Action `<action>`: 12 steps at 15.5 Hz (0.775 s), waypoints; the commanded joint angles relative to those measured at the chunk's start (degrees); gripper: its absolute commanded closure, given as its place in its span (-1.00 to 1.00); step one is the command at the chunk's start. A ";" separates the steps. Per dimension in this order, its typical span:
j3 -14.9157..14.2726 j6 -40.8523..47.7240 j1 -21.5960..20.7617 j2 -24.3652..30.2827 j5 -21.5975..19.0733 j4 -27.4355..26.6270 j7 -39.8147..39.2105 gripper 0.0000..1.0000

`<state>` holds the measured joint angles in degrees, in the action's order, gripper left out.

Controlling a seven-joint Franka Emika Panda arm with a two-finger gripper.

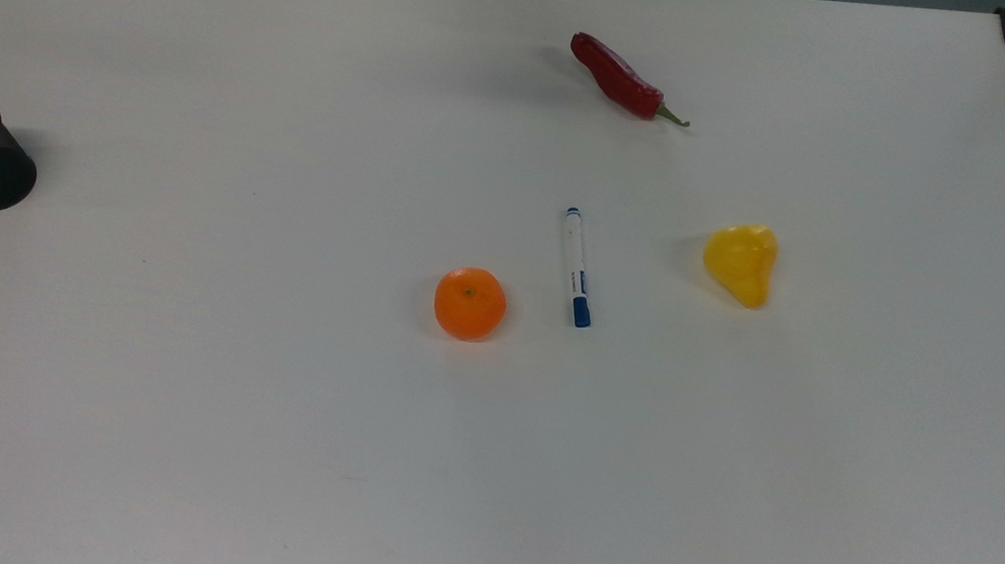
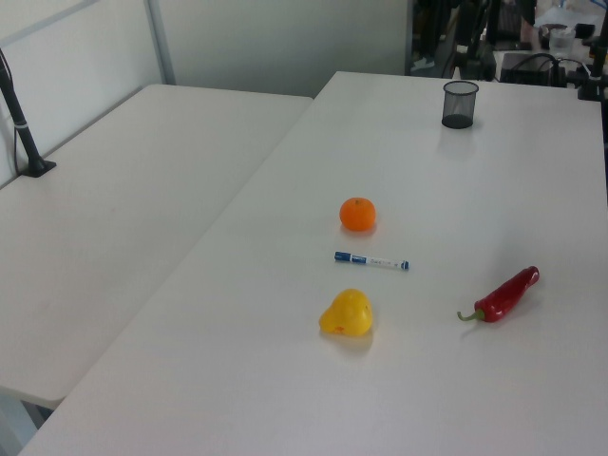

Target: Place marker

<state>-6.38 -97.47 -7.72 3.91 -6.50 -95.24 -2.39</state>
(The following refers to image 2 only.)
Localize white marker with blue cap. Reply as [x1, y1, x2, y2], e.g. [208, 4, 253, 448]
[332, 250, 412, 273]

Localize orange mandarin fruit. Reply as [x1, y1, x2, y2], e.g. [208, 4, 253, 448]
[338, 197, 378, 234]

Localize black mesh pen cup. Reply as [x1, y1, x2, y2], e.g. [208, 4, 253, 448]
[441, 80, 480, 130]

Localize red chili pepper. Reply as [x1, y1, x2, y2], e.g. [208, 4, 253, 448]
[456, 265, 542, 327]

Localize black equipment box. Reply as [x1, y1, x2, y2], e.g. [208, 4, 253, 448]
[500, 51, 567, 87]

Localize clear glass jar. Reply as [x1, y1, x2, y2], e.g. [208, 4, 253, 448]
[548, 27, 578, 55]

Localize grey aluminium partition post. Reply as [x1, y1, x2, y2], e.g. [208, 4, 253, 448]
[144, 0, 179, 87]

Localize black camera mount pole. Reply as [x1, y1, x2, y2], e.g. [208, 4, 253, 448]
[0, 47, 57, 179]

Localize black clamp camera mount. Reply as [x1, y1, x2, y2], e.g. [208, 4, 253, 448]
[577, 35, 608, 102]

